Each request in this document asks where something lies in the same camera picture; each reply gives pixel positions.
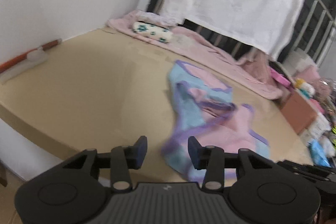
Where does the blue pink purple garment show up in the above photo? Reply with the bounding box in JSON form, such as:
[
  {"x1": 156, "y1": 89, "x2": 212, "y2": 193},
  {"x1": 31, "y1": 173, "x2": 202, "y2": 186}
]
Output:
[{"x1": 162, "y1": 60, "x2": 270, "y2": 182}]

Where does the blue plastic bag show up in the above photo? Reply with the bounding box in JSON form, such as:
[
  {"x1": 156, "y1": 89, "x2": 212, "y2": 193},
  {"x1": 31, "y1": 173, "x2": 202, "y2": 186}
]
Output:
[{"x1": 308, "y1": 139, "x2": 330, "y2": 167}]

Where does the brown cardboard box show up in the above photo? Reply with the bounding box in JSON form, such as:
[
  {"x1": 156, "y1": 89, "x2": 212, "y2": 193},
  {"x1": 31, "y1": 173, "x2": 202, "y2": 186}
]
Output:
[{"x1": 280, "y1": 90, "x2": 318, "y2": 135}]

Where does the pile of colourful clutter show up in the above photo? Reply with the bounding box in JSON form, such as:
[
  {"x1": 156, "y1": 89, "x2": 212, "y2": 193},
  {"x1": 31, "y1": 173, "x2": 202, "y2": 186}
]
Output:
[{"x1": 284, "y1": 50, "x2": 336, "y2": 162}]

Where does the pink blanket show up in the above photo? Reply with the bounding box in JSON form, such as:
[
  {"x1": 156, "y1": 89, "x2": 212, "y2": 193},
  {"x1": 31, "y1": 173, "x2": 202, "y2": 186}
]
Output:
[{"x1": 106, "y1": 10, "x2": 282, "y2": 100}]

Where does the pink plastic box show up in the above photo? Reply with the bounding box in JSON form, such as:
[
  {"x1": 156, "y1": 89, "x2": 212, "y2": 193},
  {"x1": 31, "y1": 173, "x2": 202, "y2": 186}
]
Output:
[{"x1": 270, "y1": 68, "x2": 291, "y2": 88}]

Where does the white floral patterned pouch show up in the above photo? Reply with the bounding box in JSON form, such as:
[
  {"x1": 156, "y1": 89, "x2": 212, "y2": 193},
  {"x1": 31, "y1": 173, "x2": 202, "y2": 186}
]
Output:
[{"x1": 132, "y1": 22, "x2": 173, "y2": 44}]

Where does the red and white stick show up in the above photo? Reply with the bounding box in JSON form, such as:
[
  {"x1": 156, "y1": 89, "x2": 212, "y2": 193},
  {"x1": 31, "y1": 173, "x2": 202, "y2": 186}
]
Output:
[{"x1": 1, "y1": 39, "x2": 62, "y2": 73}]

